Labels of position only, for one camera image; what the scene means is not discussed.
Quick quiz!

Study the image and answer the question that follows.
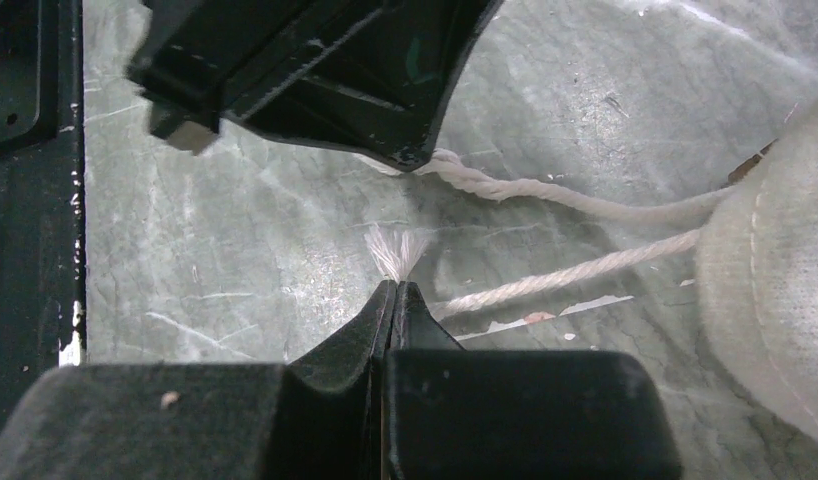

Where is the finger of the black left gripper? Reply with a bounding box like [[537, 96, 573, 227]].
[[125, 0, 500, 172]]

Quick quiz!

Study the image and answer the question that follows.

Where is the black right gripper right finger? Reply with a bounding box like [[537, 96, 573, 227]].
[[381, 282, 682, 479]]

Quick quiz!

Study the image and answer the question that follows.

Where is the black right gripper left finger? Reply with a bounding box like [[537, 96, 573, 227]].
[[0, 281, 397, 479]]

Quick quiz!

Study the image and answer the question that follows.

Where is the pink unicorn print mattress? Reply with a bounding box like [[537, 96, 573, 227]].
[[355, 86, 818, 452]]

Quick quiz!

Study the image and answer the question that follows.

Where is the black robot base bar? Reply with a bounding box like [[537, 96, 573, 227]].
[[0, 1, 87, 431]]

